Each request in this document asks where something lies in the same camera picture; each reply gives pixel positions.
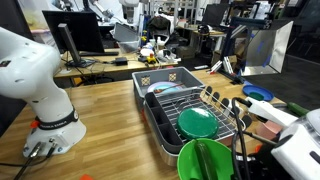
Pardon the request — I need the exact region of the small orange cup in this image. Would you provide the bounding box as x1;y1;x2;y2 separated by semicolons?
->
80;174;93;180

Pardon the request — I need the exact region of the black computer monitor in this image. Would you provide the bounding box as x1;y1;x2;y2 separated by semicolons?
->
42;10;104;68

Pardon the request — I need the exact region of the pink plastic bowl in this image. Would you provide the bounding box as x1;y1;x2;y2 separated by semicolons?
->
256;121;282;140

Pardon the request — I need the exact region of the dark green plastic cup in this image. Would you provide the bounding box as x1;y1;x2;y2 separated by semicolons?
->
248;92;264;101

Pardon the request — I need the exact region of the grey plastic bin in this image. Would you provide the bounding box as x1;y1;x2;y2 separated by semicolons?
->
132;67;204;111

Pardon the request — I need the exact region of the dark green cucumber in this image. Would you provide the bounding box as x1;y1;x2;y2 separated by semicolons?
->
194;141;218;180

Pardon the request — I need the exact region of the black aluminium extrusion stand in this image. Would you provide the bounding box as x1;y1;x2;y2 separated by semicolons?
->
209;56;244;84

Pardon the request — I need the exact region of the dark green plate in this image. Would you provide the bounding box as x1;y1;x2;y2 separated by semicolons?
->
176;108;219;140

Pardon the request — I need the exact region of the grey dish drying rack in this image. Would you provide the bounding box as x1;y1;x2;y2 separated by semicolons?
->
144;86;237;166

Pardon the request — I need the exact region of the wooden side desk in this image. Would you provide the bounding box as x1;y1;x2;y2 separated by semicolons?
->
54;49;178;78

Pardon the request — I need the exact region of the blue plastic plate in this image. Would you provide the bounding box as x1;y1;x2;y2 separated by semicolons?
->
242;85;274;101

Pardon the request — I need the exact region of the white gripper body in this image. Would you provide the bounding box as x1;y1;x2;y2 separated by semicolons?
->
246;97;320;180

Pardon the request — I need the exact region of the light-green plastic bowl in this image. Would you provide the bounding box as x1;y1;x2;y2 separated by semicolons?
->
177;138;234;180

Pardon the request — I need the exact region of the light blue plate in bin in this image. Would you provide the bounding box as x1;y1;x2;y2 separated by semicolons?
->
147;81;183;93

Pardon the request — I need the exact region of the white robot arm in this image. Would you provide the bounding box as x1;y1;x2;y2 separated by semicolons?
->
0;29;178;180

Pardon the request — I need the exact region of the green cucumber on tray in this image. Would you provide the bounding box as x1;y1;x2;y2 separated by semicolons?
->
288;102;309;116

